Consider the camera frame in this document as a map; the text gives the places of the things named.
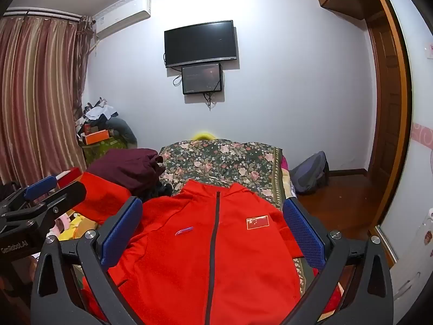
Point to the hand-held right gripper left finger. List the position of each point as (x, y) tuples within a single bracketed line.
[(121, 232)]

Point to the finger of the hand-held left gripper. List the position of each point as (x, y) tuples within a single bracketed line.
[(40, 184), (67, 194)]

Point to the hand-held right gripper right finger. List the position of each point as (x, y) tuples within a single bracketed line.
[(304, 233)]

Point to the red zip jacket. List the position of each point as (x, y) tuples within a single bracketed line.
[(189, 260)]

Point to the red box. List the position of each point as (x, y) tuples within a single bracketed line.
[(69, 176)]

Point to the pink cloth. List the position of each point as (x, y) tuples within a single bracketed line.
[(63, 223)]

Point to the yellow cloth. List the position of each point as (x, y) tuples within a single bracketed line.
[(79, 228)]

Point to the black garment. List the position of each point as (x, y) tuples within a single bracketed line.
[(157, 191)]

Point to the green patterned cloth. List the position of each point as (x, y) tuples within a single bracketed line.
[(101, 150)]

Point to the grey backpack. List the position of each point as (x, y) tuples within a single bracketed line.
[(309, 174)]

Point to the orange box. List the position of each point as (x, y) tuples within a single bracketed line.
[(97, 137)]

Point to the maroon garment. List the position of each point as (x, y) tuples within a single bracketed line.
[(125, 166)]

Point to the pile of clutter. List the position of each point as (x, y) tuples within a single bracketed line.
[(96, 113)]

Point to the striped red curtain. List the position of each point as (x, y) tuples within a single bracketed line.
[(37, 98)]

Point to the dark grey bag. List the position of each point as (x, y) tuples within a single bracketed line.
[(126, 130)]

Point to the floral bedspread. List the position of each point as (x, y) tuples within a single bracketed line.
[(236, 162)]

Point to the white appliance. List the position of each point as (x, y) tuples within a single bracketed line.
[(419, 260)]

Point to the yellow round object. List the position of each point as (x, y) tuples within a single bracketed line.
[(203, 135)]

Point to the wooden door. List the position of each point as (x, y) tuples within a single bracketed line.
[(384, 108), (402, 108)]

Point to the white air conditioner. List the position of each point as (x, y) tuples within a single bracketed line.
[(121, 17)]

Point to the curtain rail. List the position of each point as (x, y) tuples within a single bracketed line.
[(44, 12)]

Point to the small black wall monitor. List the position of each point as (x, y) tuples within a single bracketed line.
[(202, 78)]

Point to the black wall television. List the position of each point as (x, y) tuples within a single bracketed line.
[(201, 42)]

